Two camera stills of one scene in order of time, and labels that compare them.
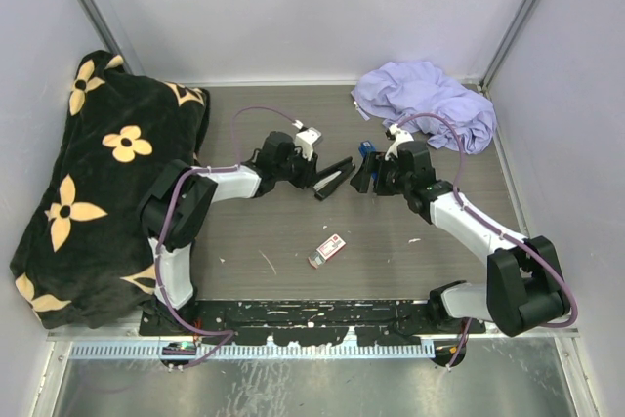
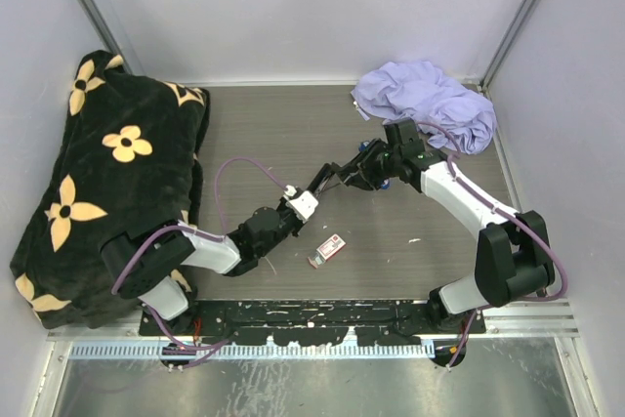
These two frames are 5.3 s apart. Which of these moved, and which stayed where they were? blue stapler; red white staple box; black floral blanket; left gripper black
Moved: left gripper black
Stayed: red white staple box; black floral blanket; blue stapler
